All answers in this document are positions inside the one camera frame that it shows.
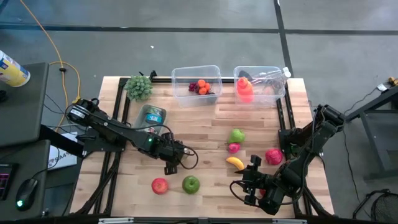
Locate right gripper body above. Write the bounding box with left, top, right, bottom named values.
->
left=243, top=169, right=278, bottom=207

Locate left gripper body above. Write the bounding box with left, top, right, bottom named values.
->
left=152, top=136, right=188, bottom=165

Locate yellow banana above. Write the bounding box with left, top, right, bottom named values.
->
left=226, top=156, right=246, bottom=171

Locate teal food can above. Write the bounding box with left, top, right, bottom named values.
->
left=145, top=113, right=164, bottom=124

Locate green apple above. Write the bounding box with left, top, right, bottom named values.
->
left=182, top=175, right=201, bottom=195

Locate orange mandarin pair with leaf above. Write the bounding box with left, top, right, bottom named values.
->
left=197, top=78, right=213, bottom=96

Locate clear plastic storage bin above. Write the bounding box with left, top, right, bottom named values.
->
left=233, top=65, right=287, bottom=108
left=171, top=65, right=223, bottom=108

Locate coral plastic squeeze bottle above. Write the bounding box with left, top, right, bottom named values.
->
left=236, top=77, right=255, bottom=105

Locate clear bottle white cap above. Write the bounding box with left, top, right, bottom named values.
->
left=253, top=77, right=284, bottom=100
left=253, top=67, right=292, bottom=86

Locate green pear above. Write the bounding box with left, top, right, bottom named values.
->
left=228, top=128, right=246, bottom=144

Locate clear tray with cans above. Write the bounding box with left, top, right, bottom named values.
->
left=133, top=104, right=168, bottom=136

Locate green artificial plant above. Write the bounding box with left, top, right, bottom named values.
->
left=124, top=75, right=154, bottom=101

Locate white printed sign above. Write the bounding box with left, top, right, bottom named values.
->
left=48, top=132, right=78, bottom=170

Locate black metal stand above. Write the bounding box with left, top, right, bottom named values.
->
left=341, top=85, right=398, bottom=181

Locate black computer mouse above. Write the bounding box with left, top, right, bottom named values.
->
left=15, top=178, right=39, bottom=212

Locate black side desk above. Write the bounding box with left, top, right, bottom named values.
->
left=0, top=62, right=50, bottom=220

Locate black keyboard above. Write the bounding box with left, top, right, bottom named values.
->
left=0, top=163, right=16, bottom=202

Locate yellow wipes canister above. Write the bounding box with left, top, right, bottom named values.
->
left=0, top=50, right=31, bottom=88

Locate black aluminium table frame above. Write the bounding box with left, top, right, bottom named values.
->
left=73, top=70, right=335, bottom=218

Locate black floor cable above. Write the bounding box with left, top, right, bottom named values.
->
left=340, top=119, right=391, bottom=206

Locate yellow extension cable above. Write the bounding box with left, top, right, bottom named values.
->
left=19, top=0, right=85, bottom=133

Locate black wire basket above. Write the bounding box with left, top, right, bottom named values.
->
left=353, top=188, right=398, bottom=224

